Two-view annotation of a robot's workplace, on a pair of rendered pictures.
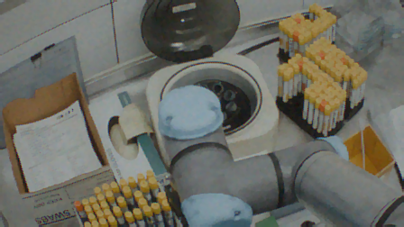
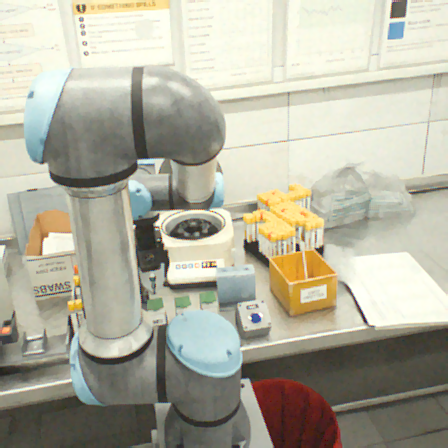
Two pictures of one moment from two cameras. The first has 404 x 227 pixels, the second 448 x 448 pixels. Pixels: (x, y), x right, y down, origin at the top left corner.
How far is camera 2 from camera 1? 0.60 m
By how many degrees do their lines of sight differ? 27
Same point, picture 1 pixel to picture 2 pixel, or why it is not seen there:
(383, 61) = (362, 229)
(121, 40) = not seen: hidden behind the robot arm
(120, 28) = not seen: hidden behind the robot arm
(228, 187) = (139, 180)
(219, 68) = (205, 214)
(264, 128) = (220, 240)
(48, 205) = (51, 273)
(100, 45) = not seen: hidden behind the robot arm
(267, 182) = (162, 181)
